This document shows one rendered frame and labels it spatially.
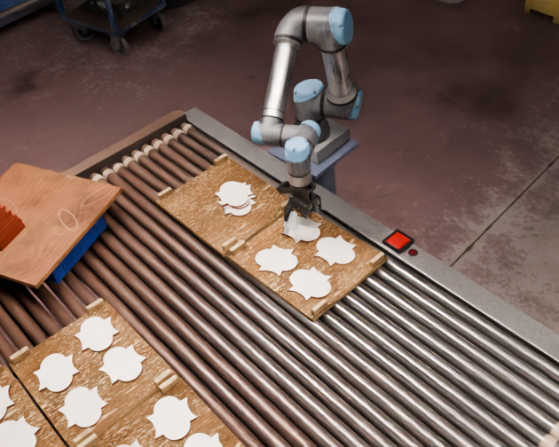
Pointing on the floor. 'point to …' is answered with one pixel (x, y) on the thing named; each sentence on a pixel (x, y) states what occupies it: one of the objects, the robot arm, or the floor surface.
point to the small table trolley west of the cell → (87, 19)
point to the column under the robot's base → (322, 174)
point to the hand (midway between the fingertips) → (301, 223)
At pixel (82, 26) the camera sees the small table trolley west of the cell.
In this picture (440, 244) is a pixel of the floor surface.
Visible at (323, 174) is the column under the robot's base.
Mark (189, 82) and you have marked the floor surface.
